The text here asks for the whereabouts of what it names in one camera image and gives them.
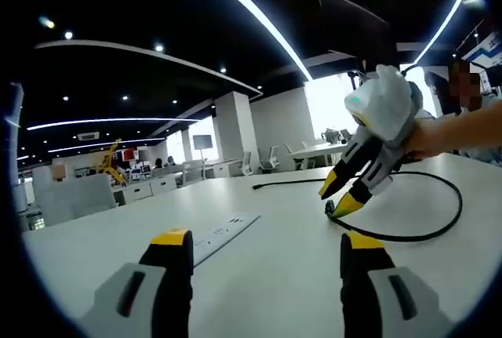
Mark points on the black screen on stand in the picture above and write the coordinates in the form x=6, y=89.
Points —
x=202, y=142

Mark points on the white drawer cabinet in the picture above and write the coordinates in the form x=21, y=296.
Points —
x=145, y=189

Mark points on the white desk partition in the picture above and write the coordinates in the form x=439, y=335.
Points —
x=74, y=198

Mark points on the long curved ceiling light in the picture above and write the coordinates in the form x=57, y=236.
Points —
x=259, y=12

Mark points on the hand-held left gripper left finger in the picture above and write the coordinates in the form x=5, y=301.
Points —
x=164, y=299

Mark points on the ceiling air vent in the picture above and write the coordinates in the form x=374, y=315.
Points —
x=88, y=136

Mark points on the white office chair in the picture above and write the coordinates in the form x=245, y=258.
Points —
x=270, y=159
x=247, y=163

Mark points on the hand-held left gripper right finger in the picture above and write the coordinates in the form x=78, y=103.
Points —
x=364, y=299

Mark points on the blue and white banner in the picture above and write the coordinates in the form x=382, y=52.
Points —
x=486, y=49

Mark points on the person's right hand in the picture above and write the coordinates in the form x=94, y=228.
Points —
x=421, y=140

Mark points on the white meeting table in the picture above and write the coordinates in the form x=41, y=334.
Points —
x=317, y=151

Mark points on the person's torso in white shirt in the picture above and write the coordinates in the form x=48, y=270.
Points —
x=484, y=155

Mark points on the white desk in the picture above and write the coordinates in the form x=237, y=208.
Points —
x=266, y=295

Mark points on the white desk USB port panel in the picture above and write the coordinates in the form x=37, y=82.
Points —
x=225, y=236

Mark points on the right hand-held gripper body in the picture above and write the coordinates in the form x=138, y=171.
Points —
x=384, y=106

